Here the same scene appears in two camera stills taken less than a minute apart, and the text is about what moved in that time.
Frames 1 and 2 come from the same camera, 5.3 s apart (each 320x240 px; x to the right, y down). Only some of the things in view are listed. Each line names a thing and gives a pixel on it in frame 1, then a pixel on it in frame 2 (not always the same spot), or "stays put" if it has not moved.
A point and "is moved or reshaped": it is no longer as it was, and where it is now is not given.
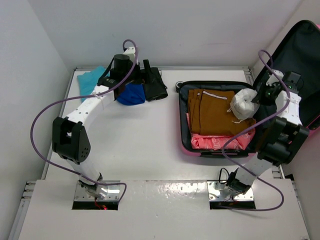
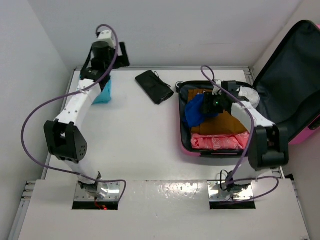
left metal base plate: x=112 y=194 stays put
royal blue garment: x=132 y=94 → x=194 y=112
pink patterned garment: x=199 y=141 stays put
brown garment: x=208 y=114 stays put
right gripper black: x=259 y=98 → x=208 y=98
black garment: x=154 y=88 is moved or reshaped
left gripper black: x=145 y=76 → x=121 y=61
